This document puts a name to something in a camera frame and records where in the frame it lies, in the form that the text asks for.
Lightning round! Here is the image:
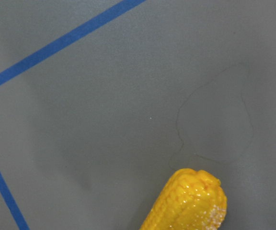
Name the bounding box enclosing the yellow toy corn cob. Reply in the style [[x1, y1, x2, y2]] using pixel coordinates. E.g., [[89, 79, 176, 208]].
[[140, 168, 227, 230]]

